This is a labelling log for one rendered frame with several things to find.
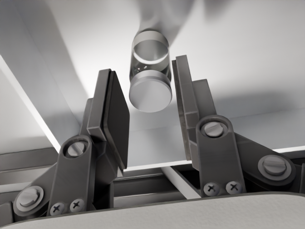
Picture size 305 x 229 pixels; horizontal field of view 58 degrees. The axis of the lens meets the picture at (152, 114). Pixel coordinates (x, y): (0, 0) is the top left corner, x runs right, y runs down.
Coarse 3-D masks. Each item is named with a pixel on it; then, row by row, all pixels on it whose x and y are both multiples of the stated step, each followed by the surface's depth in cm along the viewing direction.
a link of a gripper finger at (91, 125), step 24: (96, 96) 11; (120, 96) 13; (96, 120) 10; (120, 120) 12; (96, 144) 10; (120, 144) 12; (96, 168) 10; (120, 168) 12; (24, 192) 9; (48, 192) 9; (96, 192) 11; (24, 216) 9
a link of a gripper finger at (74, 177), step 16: (64, 144) 10; (80, 144) 10; (64, 160) 9; (80, 160) 9; (64, 176) 9; (80, 176) 9; (64, 192) 8; (80, 192) 8; (112, 192) 11; (48, 208) 8; (64, 208) 8; (80, 208) 8; (96, 208) 10
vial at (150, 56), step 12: (144, 36) 15; (156, 36) 15; (132, 48) 15; (144, 48) 14; (156, 48) 14; (168, 48) 15; (132, 60) 14; (144, 60) 13; (156, 60) 13; (168, 60) 14; (132, 72) 13; (144, 72) 13; (156, 72) 13; (168, 72) 13
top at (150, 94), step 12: (132, 84) 13; (144, 84) 12; (156, 84) 12; (168, 84) 13; (132, 96) 13; (144, 96) 13; (156, 96) 13; (168, 96) 13; (144, 108) 13; (156, 108) 13
